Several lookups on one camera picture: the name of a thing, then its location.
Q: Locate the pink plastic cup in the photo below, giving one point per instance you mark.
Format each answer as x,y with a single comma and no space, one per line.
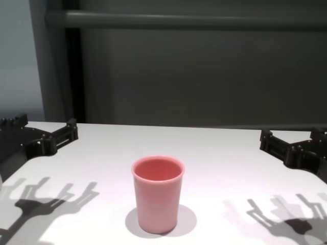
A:
157,204

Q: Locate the thin grey low rail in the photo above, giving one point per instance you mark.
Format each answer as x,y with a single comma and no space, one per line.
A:
288,127

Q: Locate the grey vertical frame column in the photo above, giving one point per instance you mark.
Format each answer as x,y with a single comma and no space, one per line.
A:
48,76

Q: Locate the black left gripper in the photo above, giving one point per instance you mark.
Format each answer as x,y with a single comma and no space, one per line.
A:
15,145

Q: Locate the black vertical post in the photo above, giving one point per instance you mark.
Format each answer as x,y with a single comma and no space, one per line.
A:
74,76

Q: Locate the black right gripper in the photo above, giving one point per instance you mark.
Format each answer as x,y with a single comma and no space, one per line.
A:
309,158

